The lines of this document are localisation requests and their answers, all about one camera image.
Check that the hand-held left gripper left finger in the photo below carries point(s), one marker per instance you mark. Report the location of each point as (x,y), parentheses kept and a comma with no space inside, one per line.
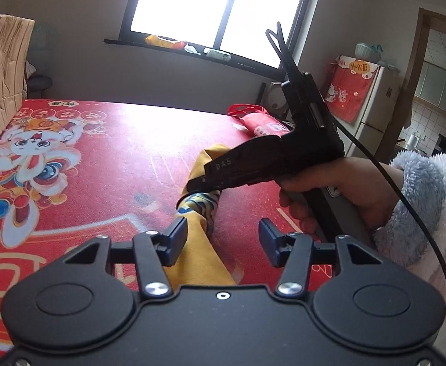
(175,242)

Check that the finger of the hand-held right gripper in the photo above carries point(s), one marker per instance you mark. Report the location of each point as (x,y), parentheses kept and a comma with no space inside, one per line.
(200,186)

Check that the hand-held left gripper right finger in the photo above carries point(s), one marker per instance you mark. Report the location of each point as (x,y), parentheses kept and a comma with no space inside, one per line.
(269,242)

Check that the yellow cartoon shopping bag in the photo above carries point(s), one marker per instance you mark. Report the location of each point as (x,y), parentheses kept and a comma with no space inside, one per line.
(196,259)

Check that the brown cardboard box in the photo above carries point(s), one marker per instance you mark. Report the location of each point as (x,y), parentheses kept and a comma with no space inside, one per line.
(2,84)

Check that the person's right forearm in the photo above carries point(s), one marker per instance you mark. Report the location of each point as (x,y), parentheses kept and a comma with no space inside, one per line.
(417,206)

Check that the red folded shopping bag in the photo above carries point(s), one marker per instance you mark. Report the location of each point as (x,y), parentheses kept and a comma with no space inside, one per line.
(263,125)

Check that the person's right hand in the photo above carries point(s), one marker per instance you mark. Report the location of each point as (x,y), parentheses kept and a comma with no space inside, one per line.
(371,190)

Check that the beige round fan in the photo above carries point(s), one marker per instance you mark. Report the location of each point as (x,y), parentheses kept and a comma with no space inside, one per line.
(274,97)

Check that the white fridge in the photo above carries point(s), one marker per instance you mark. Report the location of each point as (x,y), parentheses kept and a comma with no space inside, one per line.
(383,103)

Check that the red printed table mat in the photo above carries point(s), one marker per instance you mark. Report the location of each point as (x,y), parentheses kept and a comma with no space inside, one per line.
(112,167)

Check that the pale green bowl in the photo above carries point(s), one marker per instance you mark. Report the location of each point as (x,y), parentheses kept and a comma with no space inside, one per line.
(366,51)

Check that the white packet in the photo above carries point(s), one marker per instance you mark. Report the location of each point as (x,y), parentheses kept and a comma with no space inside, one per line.
(217,54)

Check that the crumpled clear plastic wrapper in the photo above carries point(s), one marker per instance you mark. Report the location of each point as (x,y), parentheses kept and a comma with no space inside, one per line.
(191,48)

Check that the yellow packet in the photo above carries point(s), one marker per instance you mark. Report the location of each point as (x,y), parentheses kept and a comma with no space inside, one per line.
(160,40)

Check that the dark framed window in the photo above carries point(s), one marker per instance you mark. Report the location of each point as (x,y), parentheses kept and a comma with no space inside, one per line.
(177,0)

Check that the dark chair with cushion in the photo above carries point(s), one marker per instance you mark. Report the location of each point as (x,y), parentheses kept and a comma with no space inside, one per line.
(40,84)

